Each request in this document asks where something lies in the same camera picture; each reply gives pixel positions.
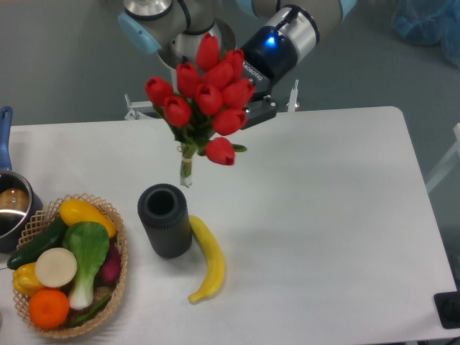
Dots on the white round radish slice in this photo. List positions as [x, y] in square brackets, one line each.
[55, 267]

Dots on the green cucumber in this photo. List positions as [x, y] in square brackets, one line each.
[49, 238]

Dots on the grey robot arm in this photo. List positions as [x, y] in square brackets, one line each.
[174, 29]

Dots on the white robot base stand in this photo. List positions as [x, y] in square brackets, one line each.
[143, 106]

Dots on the woven wicker basket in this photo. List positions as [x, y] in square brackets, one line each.
[38, 223]

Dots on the blue handled saucepan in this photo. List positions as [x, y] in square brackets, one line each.
[19, 202]

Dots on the orange fruit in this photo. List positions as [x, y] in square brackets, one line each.
[48, 308]

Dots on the yellow bell pepper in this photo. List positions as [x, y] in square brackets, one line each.
[25, 280]

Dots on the red tulip bouquet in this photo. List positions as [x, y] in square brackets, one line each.
[206, 105]

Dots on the green chili pepper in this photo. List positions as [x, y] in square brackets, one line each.
[91, 313]

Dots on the green bok choy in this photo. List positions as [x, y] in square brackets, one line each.
[89, 243]

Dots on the white frame at right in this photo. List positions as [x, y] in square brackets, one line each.
[445, 165]

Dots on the blue plastic bag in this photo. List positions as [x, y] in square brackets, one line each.
[429, 23]

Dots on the black device at edge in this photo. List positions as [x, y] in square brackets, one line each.
[447, 306]

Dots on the yellow squash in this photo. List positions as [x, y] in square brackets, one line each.
[74, 211]

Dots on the dark grey ribbed vase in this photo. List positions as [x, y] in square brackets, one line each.
[163, 211]

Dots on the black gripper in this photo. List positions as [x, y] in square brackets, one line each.
[269, 55]

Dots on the yellow banana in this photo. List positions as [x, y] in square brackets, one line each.
[216, 266]

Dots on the purple red onion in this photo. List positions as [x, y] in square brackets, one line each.
[111, 268]

